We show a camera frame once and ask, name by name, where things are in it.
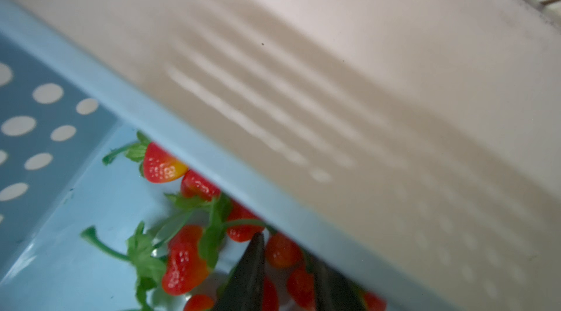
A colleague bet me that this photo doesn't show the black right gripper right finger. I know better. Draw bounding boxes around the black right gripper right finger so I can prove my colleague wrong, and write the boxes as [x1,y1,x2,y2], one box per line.
[313,259,365,311]

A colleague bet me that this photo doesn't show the strawberry cluster with green leaves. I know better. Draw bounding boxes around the strawberry cluster with green leaves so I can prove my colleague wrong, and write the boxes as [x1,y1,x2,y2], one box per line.
[79,130,389,311]

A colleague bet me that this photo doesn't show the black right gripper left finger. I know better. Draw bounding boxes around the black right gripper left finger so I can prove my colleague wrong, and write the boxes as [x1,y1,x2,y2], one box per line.
[212,233,265,311]

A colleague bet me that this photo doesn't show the light blue perforated plastic basket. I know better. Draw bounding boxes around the light blue perforated plastic basket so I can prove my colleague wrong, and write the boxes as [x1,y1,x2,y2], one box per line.
[0,0,457,311]

